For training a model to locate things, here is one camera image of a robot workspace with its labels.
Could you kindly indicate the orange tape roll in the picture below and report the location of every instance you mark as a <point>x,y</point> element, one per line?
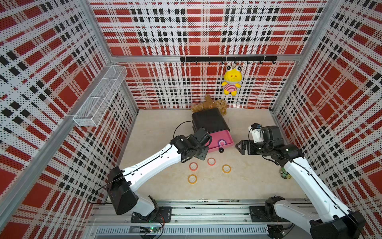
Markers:
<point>192,179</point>
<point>226,168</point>

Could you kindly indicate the white wire mesh basket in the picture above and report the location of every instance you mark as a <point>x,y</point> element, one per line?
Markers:
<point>95,107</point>

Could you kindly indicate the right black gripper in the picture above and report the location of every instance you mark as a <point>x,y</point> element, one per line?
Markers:
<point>250,143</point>

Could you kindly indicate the black drawer cabinet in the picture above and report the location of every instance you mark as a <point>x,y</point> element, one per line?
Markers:
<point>213,122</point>

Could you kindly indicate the purple tape roll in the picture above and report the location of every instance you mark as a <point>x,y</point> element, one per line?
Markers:
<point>221,142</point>

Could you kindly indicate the red tape roll left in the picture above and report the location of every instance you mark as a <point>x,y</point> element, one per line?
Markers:
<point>193,166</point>

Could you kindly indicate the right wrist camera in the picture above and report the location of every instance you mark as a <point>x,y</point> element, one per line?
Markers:
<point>255,133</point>

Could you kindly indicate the black hook rail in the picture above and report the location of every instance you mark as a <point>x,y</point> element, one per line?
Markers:
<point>222,59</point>

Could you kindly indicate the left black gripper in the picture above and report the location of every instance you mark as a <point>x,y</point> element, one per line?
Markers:
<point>204,152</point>

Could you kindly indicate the orange tape roll left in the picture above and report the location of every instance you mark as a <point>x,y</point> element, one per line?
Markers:
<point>192,179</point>

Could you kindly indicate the orange tape roll right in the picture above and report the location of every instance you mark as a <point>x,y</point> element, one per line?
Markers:
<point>226,168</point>

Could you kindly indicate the green circuit board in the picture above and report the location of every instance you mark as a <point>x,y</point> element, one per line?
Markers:
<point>149,230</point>

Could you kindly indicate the yellow frog plush toy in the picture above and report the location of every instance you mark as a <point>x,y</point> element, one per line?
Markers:
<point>232,79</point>

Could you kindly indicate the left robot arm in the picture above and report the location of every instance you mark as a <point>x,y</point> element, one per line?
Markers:
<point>122,184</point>

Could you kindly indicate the small green toy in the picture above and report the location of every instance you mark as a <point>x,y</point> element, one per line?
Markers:
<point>284,174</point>

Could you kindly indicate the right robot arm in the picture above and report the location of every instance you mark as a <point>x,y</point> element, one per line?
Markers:
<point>332,219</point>

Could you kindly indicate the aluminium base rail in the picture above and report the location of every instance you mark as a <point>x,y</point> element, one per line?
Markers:
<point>188,218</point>

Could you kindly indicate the red tape roll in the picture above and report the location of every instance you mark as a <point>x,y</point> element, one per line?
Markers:
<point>193,166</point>
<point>211,161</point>

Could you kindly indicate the brown teddy bear plush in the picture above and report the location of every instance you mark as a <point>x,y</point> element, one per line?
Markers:
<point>209,103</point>

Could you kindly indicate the red tape roll right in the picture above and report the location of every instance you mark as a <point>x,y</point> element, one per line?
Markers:
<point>211,161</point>

